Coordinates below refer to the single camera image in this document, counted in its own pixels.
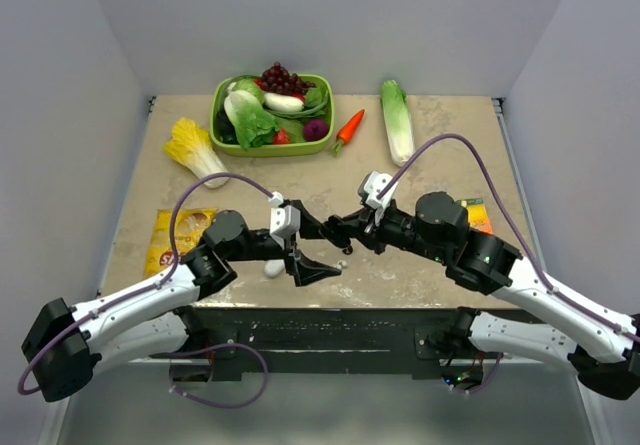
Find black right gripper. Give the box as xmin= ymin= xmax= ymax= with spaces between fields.
xmin=340 ymin=198 xmax=449 ymax=263

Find green toy lettuce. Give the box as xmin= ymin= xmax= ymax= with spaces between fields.
xmin=223 ymin=90 xmax=280 ymax=150

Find purple toy onion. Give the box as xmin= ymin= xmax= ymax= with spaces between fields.
xmin=303 ymin=117 xmax=330 ymax=142

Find green white napa cabbage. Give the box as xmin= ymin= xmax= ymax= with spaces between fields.
xmin=380 ymin=79 xmax=415 ymax=167

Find yellow toy cabbage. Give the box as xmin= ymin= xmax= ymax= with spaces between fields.
xmin=163 ymin=117 xmax=227 ymax=179

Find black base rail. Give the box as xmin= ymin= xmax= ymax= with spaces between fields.
xmin=177 ymin=307 xmax=497 ymax=381

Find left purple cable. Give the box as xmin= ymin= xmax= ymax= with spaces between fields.
xmin=17 ymin=172 xmax=281 ymax=410

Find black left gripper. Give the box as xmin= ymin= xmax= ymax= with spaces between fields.
xmin=226 ymin=201 xmax=341 ymax=285

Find orange sponge box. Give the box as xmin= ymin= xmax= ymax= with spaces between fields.
xmin=459 ymin=198 xmax=493 ymax=234

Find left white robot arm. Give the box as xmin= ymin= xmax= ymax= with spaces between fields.
xmin=21 ymin=200 xmax=349 ymax=402

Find dark red toy grapes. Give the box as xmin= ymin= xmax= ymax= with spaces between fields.
xmin=253 ymin=62 xmax=316 ymax=96

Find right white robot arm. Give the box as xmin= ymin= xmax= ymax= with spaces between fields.
xmin=326 ymin=192 xmax=639 ymax=400

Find black earbud charging case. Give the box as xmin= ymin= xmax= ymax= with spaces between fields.
xmin=320 ymin=218 xmax=337 ymax=247

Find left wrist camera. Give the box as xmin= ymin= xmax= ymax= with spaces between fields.
xmin=268 ymin=192 xmax=301 ymax=244

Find orange toy carrot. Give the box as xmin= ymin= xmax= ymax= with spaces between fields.
xmin=329 ymin=109 xmax=365 ymax=157

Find white toy radish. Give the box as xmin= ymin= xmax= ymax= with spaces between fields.
xmin=264 ymin=92 xmax=305 ymax=113

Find green plastic basket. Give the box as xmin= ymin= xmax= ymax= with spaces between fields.
xmin=209 ymin=73 xmax=335 ymax=158

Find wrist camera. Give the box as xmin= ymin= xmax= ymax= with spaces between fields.
xmin=358 ymin=171 xmax=397 ymax=224
xmin=268 ymin=192 xmax=301 ymax=244

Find white earbud charging case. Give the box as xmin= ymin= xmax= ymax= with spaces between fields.
xmin=263 ymin=260 xmax=285 ymax=279

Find red toy strawberry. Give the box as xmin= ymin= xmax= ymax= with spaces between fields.
xmin=272 ymin=128 xmax=291 ymax=145

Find purple cable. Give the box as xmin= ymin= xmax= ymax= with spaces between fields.
xmin=377 ymin=133 xmax=640 ymax=395
xmin=17 ymin=172 xmax=281 ymax=410

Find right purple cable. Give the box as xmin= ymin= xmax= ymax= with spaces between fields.
xmin=377 ymin=133 xmax=640 ymax=395

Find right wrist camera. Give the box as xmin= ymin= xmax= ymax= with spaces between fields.
xmin=358 ymin=171 xmax=397 ymax=224

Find yellow Lays chip bag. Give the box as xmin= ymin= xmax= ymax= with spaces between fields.
xmin=143 ymin=207 xmax=217 ymax=278

